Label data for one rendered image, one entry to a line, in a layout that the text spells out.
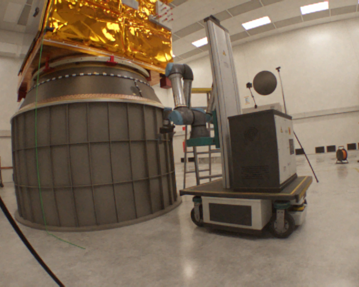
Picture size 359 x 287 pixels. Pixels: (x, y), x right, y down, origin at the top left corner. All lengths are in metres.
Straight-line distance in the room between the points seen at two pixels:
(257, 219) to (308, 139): 7.43
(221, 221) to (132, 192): 0.92
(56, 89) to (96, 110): 0.51
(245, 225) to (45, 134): 1.83
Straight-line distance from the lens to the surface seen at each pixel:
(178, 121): 1.54
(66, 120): 1.98
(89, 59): 2.40
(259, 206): 1.37
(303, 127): 8.71
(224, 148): 1.63
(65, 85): 2.22
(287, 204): 1.40
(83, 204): 1.99
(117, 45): 2.63
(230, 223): 1.50
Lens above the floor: 0.62
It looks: 2 degrees up
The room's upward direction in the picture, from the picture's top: 5 degrees counter-clockwise
